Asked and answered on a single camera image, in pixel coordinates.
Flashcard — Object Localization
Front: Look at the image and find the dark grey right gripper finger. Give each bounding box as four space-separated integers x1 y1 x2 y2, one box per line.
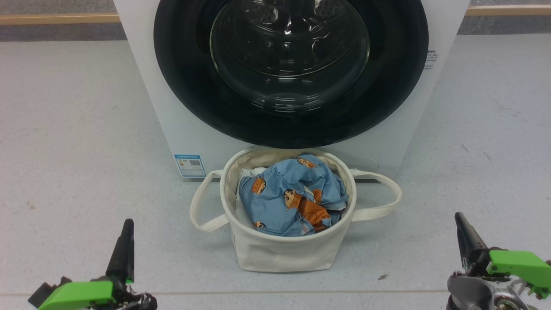
455 212 489 265

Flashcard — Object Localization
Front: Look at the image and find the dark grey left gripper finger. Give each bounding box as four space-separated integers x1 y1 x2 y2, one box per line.
105 219 135 284

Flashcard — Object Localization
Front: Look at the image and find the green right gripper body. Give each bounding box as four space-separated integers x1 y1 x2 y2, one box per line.
464 248 551 300

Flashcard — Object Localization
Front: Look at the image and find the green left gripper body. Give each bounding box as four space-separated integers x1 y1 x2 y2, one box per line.
28 276 158 310

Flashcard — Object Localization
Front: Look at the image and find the white garment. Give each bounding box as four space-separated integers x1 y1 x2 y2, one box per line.
236 166 269 224

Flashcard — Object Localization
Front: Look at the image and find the blue cartoon-print garment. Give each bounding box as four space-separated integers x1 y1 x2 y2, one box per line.
239 154 349 237

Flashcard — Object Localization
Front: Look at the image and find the black round glass washer door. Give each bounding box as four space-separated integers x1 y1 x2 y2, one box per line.
154 0 429 149

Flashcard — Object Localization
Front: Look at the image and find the white front-load washing machine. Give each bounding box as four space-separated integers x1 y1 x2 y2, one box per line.
113 0 471 181

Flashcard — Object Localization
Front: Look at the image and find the blue energy label sticker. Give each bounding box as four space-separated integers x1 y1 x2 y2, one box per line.
174 154 206 178

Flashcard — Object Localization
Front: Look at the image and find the cream canvas laundry basket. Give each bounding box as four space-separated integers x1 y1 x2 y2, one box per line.
190 147 402 273

